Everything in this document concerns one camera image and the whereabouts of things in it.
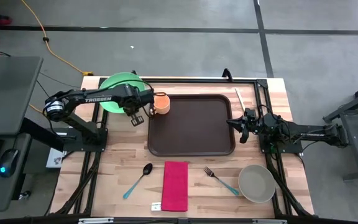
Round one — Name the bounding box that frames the yellow extension cable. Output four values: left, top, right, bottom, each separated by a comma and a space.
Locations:
20, 0, 95, 114

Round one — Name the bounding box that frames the brown plastic tray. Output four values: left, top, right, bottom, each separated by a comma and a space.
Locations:
147, 94, 236, 157

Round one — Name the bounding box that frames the green plate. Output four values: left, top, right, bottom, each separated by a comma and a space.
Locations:
99, 72, 147, 114

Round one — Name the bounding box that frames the black spoon teal handle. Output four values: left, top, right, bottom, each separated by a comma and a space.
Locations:
122, 162, 154, 200

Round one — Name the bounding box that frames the thin black floor cable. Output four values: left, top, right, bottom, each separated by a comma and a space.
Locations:
35, 72, 82, 99

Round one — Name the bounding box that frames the orange cup with handle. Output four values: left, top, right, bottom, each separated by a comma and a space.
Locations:
150, 92, 171, 116

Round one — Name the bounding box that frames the black aluminium table frame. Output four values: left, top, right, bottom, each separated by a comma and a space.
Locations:
50, 76, 315, 218

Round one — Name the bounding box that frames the grey bowl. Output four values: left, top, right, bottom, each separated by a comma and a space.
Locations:
237, 164, 277, 204

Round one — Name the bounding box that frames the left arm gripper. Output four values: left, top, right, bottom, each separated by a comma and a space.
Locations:
121, 84, 155, 127

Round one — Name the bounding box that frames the black fork teal handle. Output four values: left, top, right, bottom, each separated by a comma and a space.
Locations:
203, 166, 240, 197

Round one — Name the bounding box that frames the silver metal bracket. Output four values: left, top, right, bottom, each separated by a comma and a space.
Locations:
78, 217, 114, 224
252, 218, 288, 224

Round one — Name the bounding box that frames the black computer mouse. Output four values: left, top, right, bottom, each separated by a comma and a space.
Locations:
0, 148, 20, 179

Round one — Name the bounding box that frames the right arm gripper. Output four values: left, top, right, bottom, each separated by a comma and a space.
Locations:
227, 116, 261, 144

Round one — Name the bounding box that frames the grey side table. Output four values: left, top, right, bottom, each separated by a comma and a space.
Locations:
323, 77, 358, 183

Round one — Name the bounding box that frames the red cloth napkin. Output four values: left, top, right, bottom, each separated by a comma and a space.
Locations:
161, 161, 189, 212

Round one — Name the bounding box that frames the grey desk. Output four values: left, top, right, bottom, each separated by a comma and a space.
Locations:
0, 55, 45, 212

